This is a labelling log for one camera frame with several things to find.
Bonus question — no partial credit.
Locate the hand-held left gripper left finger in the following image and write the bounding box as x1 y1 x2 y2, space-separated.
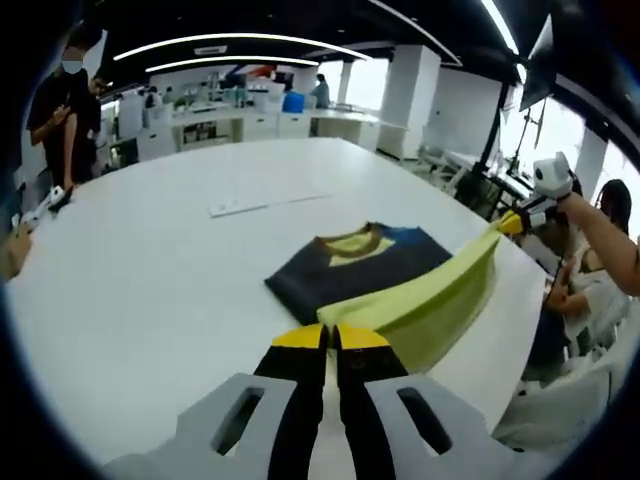
104 323 331 480

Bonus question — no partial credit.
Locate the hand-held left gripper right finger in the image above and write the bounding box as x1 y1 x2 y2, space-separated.
332 323 531 480

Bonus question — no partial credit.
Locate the yellow grey blue garment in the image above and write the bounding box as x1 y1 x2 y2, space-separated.
263 212 519 374

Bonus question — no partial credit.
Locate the black metal stand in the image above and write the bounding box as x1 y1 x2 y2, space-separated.
469 84 541 216

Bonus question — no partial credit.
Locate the black studio light panel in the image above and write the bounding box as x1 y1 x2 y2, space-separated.
519 14 556 111

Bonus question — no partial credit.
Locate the grey mesh office chair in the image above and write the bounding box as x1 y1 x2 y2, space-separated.
492 359 631 451

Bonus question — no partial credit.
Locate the white square column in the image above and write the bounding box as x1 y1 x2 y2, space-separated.
377 44 441 159

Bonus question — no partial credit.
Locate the straight ceiling light strip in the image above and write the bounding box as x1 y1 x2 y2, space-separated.
479 0 521 54

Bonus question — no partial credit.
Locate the white flat strip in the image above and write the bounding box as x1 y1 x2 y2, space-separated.
208 192 334 219

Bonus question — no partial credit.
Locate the brown paper bag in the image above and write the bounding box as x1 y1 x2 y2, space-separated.
0 232 34 281

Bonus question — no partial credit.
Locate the white device with black parts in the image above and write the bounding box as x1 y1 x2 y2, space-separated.
19 184 76 224

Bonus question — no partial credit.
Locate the row of white cabinets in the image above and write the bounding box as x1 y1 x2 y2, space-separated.
114 107 401 156

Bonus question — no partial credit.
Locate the short curved ceiling light strip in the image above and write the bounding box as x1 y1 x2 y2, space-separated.
145 55 320 74

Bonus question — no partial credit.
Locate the long curved ceiling light strip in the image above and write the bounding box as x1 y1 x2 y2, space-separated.
113 33 374 62

